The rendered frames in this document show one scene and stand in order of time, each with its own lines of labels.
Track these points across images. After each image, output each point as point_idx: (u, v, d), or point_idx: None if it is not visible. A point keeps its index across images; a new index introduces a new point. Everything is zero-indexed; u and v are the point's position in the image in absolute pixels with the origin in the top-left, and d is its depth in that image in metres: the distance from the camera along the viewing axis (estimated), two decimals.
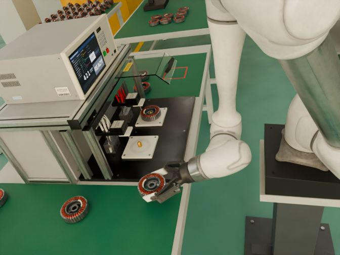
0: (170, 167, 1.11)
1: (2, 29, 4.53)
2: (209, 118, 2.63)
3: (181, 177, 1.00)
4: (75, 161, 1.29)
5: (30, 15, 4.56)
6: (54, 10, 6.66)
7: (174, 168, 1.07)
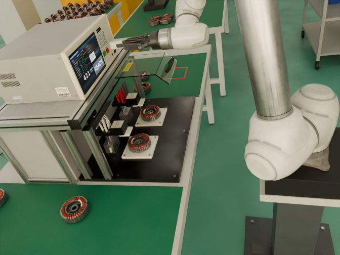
0: (132, 38, 1.28)
1: (2, 29, 4.53)
2: (209, 118, 2.63)
3: (150, 40, 1.22)
4: (75, 161, 1.29)
5: (30, 15, 4.56)
6: (54, 10, 6.66)
7: (140, 36, 1.27)
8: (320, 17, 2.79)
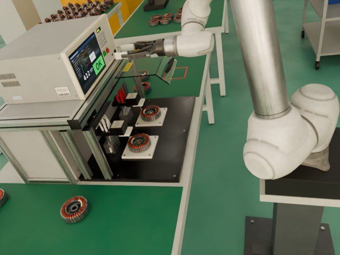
0: (141, 43, 1.32)
1: (2, 29, 4.53)
2: (209, 118, 2.63)
3: (156, 47, 1.23)
4: (75, 161, 1.29)
5: (30, 15, 4.56)
6: (54, 10, 6.66)
7: (147, 43, 1.29)
8: (320, 17, 2.79)
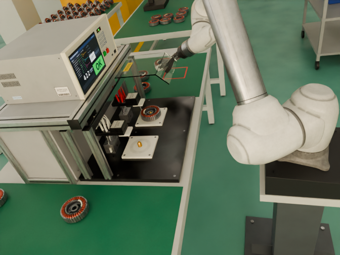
0: None
1: (2, 29, 4.53)
2: (209, 118, 2.63)
3: (177, 52, 1.57)
4: (75, 161, 1.29)
5: (30, 15, 4.56)
6: (54, 10, 6.66)
7: None
8: (320, 17, 2.79)
